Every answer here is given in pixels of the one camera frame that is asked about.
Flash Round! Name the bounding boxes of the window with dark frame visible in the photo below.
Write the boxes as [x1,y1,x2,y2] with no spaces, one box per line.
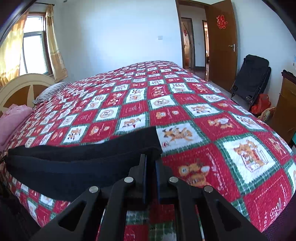
[20,12,53,76]

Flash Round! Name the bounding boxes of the red double happiness decal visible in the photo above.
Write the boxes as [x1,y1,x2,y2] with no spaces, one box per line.
[216,15,228,30]

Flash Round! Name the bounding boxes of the red plastic bag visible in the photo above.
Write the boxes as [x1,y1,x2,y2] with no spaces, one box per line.
[251,94,271,115]

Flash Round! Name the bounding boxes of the black pants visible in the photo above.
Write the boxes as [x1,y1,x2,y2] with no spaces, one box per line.
[3,126,163,201]

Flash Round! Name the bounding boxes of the pink folded blanket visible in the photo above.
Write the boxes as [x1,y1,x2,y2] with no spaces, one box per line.
[1,104,33,150]

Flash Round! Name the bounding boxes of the black folding chair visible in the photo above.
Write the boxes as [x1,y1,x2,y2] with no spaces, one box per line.
[231,54,271,110]

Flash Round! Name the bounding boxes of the striped grey pillow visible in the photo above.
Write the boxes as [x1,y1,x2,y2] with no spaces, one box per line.
[33,82,69,105]

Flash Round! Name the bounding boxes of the red checkered Christmas bedspread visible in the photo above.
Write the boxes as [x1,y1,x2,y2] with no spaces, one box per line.
[1,61,295,240]

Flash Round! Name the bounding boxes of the brown wooden door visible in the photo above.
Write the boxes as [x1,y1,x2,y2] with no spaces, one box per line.
[205,1,238,92]

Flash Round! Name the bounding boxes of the silver door handle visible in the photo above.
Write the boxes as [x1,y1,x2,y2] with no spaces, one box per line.
[228,44,236,52]

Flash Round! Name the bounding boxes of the cream wooden headboard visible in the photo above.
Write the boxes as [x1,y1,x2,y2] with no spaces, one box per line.
[1,73,55,115]

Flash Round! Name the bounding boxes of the wooden cabinet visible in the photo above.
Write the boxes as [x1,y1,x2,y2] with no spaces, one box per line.
[270,70,296,144]

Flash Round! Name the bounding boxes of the yellow curtain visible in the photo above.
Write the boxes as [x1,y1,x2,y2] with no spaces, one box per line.
[46,4,68,83]

